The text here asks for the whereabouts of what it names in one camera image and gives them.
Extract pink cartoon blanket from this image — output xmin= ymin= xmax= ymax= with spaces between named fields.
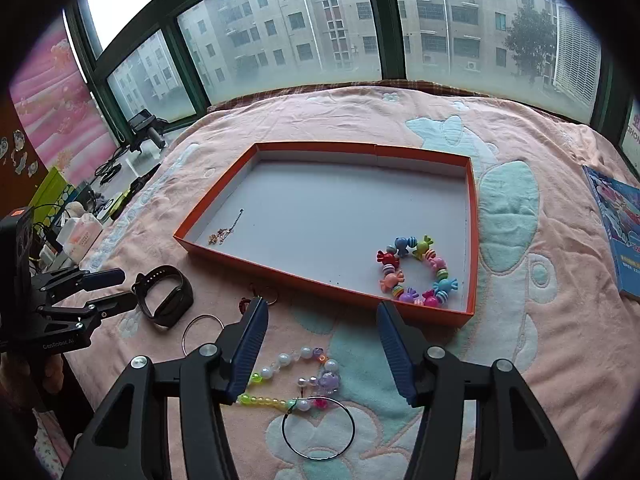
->
xmin=62 ymin=80 xmax=640 ymax=480

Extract thin metal hoop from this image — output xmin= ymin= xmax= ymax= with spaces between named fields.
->
xmin=281 ymin=396 xmax=356 ymax=461
xmin=182 ymin=314 xmax=226 ymax=358

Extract white tissue packet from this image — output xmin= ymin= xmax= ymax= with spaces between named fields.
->
xmin=60 ymin=212 xmax=103 ymax=263

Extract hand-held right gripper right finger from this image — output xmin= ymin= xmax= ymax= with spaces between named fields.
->
xmin=376 ymin=301 xmax=568 ymax=480

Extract small silver key ring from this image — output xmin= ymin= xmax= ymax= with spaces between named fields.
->
xmin=250 ymin=285 xmax=280 ymax=306

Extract blue illustrated book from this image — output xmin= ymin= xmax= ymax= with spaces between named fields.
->
xmin=582 ymin=164 xmax=640 ymax=302

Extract green window frame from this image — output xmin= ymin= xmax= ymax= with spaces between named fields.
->
xmin=65 ymin=0 xmax=640 ymax=181

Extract black cable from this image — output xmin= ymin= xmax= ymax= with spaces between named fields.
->
xmin=97 ymin=157 xmax=123 ymax=186

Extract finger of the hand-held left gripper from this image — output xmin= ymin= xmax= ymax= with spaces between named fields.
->
xmin=30 ymin=267 xmax=126 ymax=306
xmin=37 ymin=292 xmax=139 ymax=346

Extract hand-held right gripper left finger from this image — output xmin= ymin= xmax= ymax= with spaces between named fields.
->
xmin=60 ymin=296 xmax=271 ymax=480

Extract green patterned box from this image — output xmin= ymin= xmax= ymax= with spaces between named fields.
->
xmin=27 ymin=166 xmax=76 ymax=226

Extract person's left hand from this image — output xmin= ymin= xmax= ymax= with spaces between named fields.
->
xmin=30 ymin=355 xmax=66 ymax=411

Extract black smart band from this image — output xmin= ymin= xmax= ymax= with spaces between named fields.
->
xmin=131 ymin=265 xmax=194 ymax=331

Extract grey apartment building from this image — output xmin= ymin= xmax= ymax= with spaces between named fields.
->
xmin=110 ymin=0 xmax=556 ymax=111

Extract white sign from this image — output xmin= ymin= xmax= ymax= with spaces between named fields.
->
xmin=620 ymin=97 xmax=640 ymax=161

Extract white louvred shutter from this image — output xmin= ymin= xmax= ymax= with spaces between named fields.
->
xmin=554 ymin=2 xmax=602 ymax=106

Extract floral patterned cloth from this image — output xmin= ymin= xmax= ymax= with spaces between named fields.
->
xmin=32 ymin=407 xmax=83 ymax=471

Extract black camera on grip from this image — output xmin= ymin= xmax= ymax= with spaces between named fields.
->
xmin=127 ymin=108 xmax=168 ymax=153

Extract cartoon wall stickers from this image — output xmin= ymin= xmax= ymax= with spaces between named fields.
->
xmin=7 ymin=127 xmax=38 ymax=176

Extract thin gold chain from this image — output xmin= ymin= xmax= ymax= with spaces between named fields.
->
xmin=207 ymin=208 xmax=246 ymax=246

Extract colourful candy bead bracelet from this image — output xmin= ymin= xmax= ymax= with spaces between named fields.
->
xmin=376 ymin=234 xmax=457 ymax=308

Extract pearl and colourful bead strand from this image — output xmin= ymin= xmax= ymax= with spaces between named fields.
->
xmin=235 ymin=345 xmax=341 ymax=411

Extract pink wall poster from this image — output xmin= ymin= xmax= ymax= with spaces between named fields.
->
xmin=10 ymin=20 xmax=116 ymax=181

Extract black and green tool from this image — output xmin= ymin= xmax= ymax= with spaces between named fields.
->
xmin=110 ymin=162 xmax=161 ymax=221

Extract green tree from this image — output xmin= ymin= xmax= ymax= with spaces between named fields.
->
xmin=502 ymin=5 xmax=558 ymax=83

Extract orange shallow cardboard tray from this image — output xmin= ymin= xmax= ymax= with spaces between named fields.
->
xmin=172 ymin=141 xmax=479 ymax=329

